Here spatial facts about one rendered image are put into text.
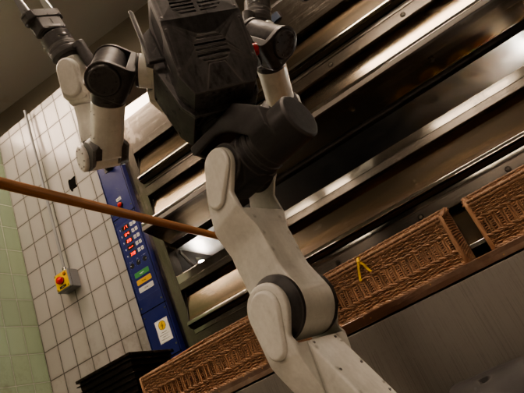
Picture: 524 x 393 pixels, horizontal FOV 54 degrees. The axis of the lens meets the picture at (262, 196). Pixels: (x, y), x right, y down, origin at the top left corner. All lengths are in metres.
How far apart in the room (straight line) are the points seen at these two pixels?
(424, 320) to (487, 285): 0.18
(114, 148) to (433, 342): 0.99
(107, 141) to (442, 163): 1.22
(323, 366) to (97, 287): 1.86
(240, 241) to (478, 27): 1.35
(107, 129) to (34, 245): 1.78
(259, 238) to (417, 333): 0.53
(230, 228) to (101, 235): 1.68
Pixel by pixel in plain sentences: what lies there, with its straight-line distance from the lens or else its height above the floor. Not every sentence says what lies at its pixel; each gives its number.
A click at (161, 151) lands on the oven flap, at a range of 2.64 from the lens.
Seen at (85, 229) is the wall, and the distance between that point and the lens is 2.87.
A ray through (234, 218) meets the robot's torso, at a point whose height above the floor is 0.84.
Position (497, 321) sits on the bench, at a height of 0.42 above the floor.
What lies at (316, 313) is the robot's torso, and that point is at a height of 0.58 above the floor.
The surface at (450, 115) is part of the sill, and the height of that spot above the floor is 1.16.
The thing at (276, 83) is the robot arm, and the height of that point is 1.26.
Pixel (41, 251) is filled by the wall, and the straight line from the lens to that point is 3.09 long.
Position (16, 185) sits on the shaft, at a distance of 1.45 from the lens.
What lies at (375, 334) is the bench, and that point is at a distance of 1.46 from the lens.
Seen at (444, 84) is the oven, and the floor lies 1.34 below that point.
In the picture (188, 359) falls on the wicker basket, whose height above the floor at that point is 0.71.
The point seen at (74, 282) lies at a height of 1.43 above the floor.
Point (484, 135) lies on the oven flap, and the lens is 2.06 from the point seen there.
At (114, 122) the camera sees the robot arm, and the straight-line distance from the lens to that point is 1.44.
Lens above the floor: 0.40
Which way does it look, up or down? 23 degrees up
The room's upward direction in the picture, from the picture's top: 24 degrees counter-clockwise
